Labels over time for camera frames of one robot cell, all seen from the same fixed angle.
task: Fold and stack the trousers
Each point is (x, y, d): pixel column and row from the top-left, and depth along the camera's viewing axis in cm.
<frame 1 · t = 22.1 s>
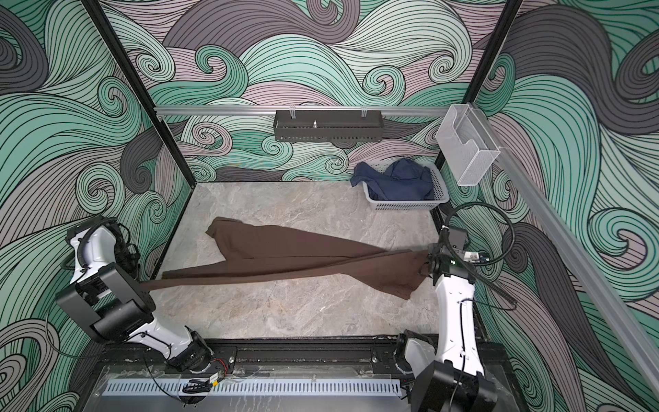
left hand: (136, 277, 76), fingers closed
right hand: (439, 251, 78), fingers closed
brown trousers: (261, 253, 104), on the table
navy blue trousers: (402, 179, 116), point 7 cm above the table
white plastic laundry basket: (439, 193, 109), point 8 cm above the table

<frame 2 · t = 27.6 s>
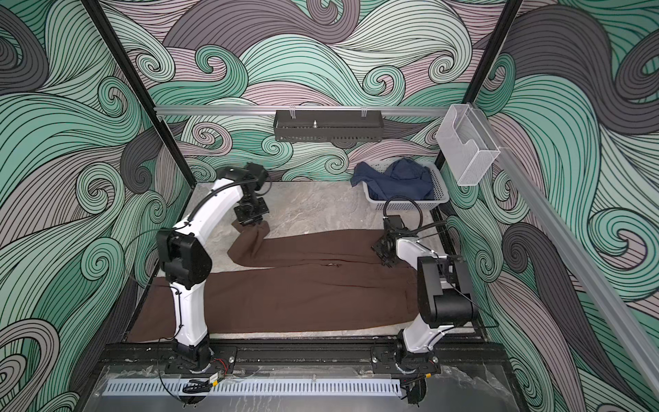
left hand: (262, 220, 88), fingers closed
right hand: (379, 250, 96), fingers open
brown trousers: (284, 279, 90), on the table
the other named things where they were.

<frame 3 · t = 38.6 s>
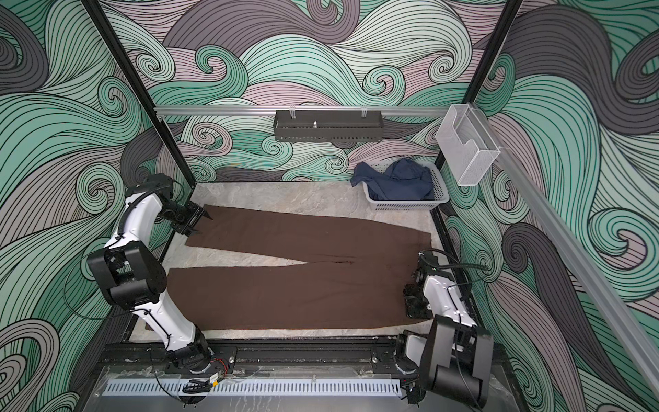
left hand: (208, 218, 87), fingers open
right hand: (407, 302, 85), fingers open
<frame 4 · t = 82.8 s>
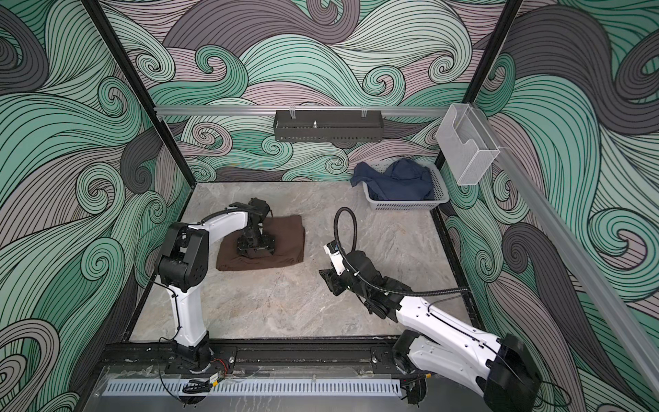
left hand: (261, 250, 96), fingers open
right hand: (325, 268, 77), fingers open
brown trousers: (289, 243, 100), on the table
the other named things where they were.

